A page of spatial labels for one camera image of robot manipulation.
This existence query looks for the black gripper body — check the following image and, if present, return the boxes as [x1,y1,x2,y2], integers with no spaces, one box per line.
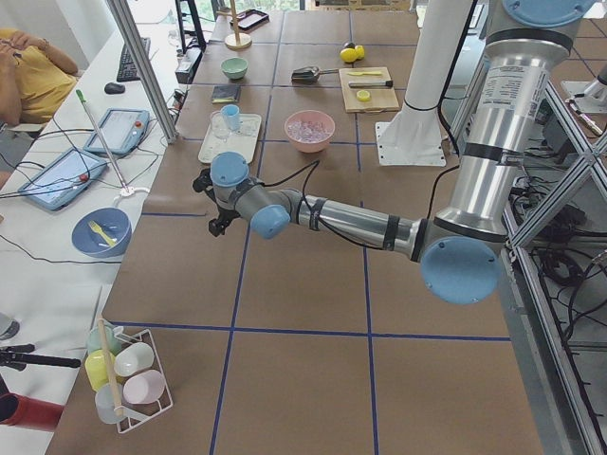
[193,168,237,236]

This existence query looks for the black computer mouse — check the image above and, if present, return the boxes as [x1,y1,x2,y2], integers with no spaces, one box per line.
[104,82,125,95]

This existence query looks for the near teach pendant tablet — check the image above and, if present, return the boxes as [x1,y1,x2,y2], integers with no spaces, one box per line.
[18,148,107,211]

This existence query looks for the clear glass cup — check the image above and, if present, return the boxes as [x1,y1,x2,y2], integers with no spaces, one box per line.
[210,111,231,143]

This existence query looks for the blue bowl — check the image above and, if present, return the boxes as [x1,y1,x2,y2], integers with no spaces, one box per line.
[71,207,132,259]

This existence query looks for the metal ice scoop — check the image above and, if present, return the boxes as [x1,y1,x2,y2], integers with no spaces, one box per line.
[291,66,340,84]

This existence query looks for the black tripod handle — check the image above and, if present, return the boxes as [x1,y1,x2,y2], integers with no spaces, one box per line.
[1,343,82,372]

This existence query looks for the pink bowl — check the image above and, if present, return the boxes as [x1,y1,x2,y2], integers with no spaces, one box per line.
[284,110,336,153]

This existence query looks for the translucent cup in rack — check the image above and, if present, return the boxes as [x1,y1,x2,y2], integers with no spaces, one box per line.
[95,383,125,424]

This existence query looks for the green cup in rack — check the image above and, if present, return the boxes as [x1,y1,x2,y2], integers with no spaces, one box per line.
[86,326,121,355]

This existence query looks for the green bowl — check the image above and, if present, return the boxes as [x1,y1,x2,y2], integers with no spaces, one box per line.
[220,57,248,81]

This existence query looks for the wooden cutting board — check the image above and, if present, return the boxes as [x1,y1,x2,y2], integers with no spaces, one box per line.
[339,66,400,113]

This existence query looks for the black handled knife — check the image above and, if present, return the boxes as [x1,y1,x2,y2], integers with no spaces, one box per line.
[348,80,394,89]

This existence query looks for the dark sponge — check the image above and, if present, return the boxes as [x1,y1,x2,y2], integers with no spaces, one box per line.
[211,84,241,104]

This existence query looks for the aluminium frame rail right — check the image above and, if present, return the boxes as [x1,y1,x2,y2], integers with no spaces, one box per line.
[505,81,606,454]

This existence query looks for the white cup in rack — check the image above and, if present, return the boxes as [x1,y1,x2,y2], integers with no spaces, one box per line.
[114,342,155,377]

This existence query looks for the yellow cup in rack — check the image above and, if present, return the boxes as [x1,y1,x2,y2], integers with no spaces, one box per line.
[84,350,109,391]

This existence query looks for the far teach pendant tablet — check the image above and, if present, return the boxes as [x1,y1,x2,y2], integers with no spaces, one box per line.
[98,108,150,156]

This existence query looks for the aluminium frame post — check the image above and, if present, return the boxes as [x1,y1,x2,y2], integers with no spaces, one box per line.
[106,0,177,144]

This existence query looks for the wooden paper towel stand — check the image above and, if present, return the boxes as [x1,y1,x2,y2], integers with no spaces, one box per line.
[224,0,252,50]

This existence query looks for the cream serving tray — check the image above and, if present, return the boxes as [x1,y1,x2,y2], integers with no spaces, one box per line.
[198,114,262,164]

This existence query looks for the pink cup in rack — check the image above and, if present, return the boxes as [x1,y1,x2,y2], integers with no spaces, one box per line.
[123,370,166,404]

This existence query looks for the dark tray at back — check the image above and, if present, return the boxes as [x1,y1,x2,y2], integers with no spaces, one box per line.
[236,9,269,31]

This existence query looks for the person in yellow shirt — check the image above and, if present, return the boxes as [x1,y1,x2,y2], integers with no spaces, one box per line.
[1,28,79,126]

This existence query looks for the white wire cup rack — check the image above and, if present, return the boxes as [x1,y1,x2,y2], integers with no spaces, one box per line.
[95,318,174,434]

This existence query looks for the black keyboard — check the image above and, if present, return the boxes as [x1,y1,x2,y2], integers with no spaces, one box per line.
[116,45,140,82]

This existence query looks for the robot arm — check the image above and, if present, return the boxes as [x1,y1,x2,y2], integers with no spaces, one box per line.
[402,0,476,112]
[193,1,591,304]

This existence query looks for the yellow plastic fork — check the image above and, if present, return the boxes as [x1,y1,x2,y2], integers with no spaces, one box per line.
[88,220,116,247]

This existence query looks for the red cylinder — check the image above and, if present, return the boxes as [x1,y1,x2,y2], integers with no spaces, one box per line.
[1,392,64,431]

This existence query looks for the yellow lemon half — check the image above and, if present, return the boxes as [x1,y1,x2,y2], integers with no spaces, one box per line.
[356,90,372,102]

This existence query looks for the green tipped metal rod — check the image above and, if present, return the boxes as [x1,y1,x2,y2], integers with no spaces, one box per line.
[76,89,150,207]

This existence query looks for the yellow plastic knife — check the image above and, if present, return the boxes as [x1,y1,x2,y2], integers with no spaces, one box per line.
[347,70,382,77]

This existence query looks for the clear fake ice cubes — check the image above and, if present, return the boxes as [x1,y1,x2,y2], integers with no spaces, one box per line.
[286,119,332,143]

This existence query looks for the teach pendant tablet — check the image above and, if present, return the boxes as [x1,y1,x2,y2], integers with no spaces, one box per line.
[98,108,150,156]
[18,148,107,211]

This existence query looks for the light blue cup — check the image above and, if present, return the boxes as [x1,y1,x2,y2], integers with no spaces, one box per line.
[221,104,240,132]

